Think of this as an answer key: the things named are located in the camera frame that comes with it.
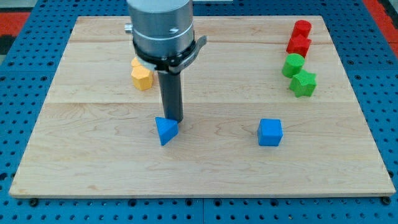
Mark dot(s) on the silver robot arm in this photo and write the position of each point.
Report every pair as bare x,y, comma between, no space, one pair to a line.
163,33

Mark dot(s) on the yellow block behind arm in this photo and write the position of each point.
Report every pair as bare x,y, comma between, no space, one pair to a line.
135,63

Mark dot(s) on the blue triangle block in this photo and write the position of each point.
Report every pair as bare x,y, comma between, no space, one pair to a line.
167,129

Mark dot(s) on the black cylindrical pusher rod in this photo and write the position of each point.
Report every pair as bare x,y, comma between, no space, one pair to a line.
171,94

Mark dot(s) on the yellow hexagon block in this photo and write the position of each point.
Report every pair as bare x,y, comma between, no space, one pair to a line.
142,78

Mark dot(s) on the wooden board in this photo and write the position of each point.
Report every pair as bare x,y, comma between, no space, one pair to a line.
95,136

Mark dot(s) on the blue cube block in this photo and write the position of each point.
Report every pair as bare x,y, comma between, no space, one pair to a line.
269,132

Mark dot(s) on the green cylinder block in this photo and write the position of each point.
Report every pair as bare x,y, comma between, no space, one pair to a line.
292,65

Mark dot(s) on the green star block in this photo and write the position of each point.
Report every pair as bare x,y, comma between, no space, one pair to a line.
303,83

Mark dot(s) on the red star block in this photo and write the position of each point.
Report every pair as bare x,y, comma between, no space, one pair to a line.
299,45

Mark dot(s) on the red cylinder block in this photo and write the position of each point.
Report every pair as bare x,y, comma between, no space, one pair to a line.
301,27

